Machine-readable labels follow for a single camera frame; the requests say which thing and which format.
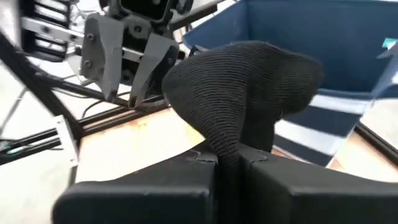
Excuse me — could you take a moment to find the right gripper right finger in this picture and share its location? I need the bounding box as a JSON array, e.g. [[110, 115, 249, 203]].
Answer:
[[238, 145, 398, 224]]

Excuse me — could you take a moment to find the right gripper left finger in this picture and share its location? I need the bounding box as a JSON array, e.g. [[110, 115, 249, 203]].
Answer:
[[52, 149, 219, 224]]

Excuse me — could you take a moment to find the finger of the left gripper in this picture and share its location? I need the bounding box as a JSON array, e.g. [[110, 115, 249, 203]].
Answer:
[[129, 32, 180, 109], [80, 14, 126, 101]]

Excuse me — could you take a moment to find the grey ribbed knit cloth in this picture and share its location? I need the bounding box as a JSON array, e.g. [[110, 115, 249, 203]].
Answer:
[[161, 40, 325, 224]]

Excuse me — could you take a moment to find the navy white striped fabric basket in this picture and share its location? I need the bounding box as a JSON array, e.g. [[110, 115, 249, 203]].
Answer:
[[182, 0, 398, 167]]

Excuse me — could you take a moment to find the black aluminium table frame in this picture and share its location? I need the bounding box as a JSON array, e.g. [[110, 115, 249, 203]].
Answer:
[[0, 30, 170, 166]]

